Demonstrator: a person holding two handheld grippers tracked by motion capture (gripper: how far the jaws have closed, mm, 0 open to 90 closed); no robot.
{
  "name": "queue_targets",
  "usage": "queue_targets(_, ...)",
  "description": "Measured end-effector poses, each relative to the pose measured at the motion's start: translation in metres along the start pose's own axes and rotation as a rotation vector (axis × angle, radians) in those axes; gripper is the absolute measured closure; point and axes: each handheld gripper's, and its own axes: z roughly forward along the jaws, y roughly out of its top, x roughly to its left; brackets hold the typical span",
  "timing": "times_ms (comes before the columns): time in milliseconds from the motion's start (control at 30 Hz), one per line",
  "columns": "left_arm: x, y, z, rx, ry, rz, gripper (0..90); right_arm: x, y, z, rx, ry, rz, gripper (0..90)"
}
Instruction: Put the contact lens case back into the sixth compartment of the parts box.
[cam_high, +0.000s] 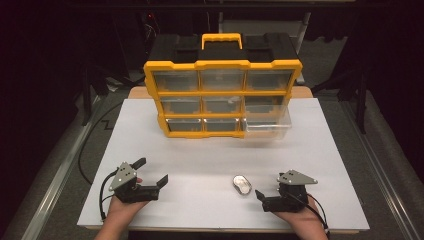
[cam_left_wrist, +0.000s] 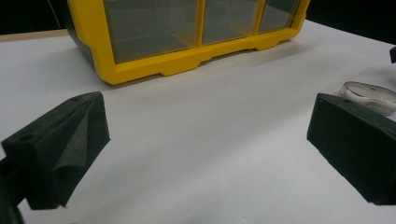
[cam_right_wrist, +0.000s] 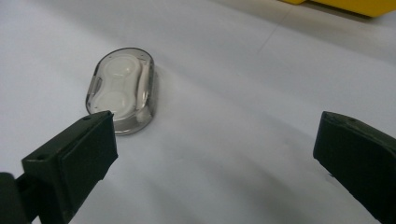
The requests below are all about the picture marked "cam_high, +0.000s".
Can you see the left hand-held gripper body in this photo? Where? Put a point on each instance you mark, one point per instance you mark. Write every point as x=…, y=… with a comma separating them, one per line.
x=124, y=176

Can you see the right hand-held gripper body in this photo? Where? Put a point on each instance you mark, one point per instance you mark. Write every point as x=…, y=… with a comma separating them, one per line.
x=293, y=193

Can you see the small silver oval packet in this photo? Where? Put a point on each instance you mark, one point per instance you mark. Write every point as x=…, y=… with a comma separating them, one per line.
x=242, y=185

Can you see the clear plastic storage drawer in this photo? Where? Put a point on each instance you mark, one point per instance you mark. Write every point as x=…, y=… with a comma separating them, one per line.
x=268, y=131

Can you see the yellow black organizer cabinet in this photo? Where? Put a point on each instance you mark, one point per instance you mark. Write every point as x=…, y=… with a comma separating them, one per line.
x=220, y=50

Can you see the person's right hand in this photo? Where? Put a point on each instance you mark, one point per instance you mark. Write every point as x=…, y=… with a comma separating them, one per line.
x=305, y=218

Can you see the person's left hand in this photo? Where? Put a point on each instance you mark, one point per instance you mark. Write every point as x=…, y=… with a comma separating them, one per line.
x=123, y=210

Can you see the white table board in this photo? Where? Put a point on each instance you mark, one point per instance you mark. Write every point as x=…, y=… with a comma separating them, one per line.
x=200, y=156

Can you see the dark metal stand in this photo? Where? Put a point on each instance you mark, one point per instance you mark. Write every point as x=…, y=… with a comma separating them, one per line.
x=361, y=106
x=87, y=100

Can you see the grid of clear drawers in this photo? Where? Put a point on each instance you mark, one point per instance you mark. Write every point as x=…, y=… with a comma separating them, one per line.
x=180, y=81

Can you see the aluminium floor rail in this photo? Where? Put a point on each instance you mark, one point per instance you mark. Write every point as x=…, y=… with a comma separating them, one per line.
x=56, y=190
x=386, y=186

